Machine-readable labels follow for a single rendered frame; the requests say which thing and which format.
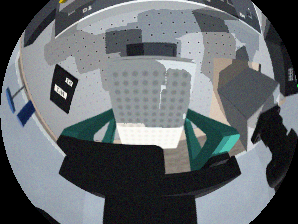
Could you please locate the white benchtop lab instrument with lid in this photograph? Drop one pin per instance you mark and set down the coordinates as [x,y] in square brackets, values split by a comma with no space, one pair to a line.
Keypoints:
[283,69]

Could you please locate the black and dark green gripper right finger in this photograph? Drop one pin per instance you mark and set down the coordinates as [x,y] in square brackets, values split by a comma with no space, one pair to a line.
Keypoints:
[220,138]

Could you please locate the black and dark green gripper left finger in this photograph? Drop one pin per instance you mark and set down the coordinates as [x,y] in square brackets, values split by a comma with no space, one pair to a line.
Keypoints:
[85,130]

